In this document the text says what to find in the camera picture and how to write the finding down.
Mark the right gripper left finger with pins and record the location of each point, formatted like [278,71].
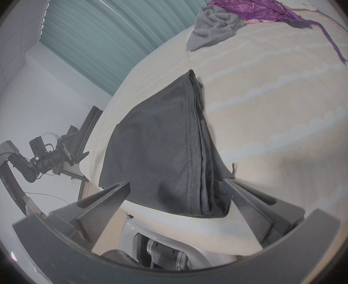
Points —
[103,206]

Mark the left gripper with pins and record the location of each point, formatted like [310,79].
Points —
[67,155]

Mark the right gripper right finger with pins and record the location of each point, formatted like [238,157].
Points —
[253,211]

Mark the black T-shirt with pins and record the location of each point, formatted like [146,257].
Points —
[162,152]

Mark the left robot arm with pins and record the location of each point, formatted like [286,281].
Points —
[11,164]

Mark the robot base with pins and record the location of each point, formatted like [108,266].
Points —
[162,247]

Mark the bed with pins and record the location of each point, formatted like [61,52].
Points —
[280,114]

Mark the blue-green curtain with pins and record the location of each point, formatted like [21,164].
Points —
[150,13]
[79,46]

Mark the grey knit garment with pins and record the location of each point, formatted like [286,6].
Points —
[213,25]

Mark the pink garment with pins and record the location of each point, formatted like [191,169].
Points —
[255,20]

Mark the dark grey small garment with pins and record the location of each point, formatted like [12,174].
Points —
[299,24]

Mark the purple satin garment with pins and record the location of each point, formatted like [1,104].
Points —
[245,6]

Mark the white printed pillow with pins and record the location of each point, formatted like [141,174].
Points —
[292,0]

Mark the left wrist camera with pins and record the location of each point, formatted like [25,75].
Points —
[37,146]

